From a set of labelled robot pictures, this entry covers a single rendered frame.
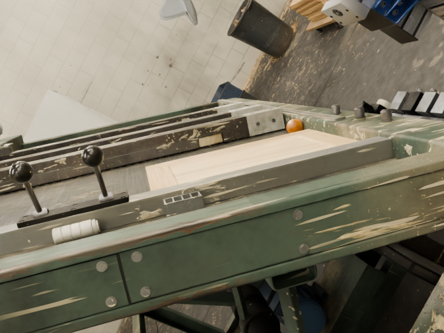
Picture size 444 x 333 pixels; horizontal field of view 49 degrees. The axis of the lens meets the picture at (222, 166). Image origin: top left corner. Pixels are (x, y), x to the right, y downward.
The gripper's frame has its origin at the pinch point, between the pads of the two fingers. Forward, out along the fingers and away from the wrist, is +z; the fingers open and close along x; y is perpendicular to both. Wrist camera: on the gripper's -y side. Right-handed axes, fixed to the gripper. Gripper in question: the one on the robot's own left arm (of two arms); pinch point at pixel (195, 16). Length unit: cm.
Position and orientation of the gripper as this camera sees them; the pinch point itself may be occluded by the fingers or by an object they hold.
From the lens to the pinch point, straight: 95.3
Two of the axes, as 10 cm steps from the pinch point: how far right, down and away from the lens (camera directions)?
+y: -8.2, 5.7, -0.8
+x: 2.0, 1.4, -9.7
